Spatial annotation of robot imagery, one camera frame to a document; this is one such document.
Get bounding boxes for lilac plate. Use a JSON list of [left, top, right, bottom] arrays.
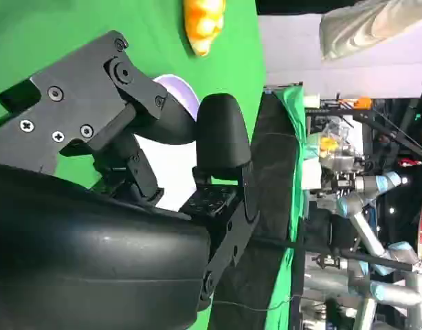
[[133, 74, 201, 211]]

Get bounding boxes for black pole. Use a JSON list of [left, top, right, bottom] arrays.
[[258, 239, 414, 272]]

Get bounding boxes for orange white toy bread roll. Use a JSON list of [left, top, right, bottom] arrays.
[[182, 0, 228, 57]]

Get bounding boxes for clear bag with yellow items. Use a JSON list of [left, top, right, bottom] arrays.
[[317, 118, 353, 166]]

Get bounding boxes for beige fabric cover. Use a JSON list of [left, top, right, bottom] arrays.
[[320, 0, 422, 62]]

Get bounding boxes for green table cloth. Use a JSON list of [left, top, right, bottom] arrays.
[[0, 0, 270, 330]]

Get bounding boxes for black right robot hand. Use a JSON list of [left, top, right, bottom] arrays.
[[0, 30, 260, 330]]

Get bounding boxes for green hanging cloth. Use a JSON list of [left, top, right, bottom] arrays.
[[265, 85, 307, 330]]

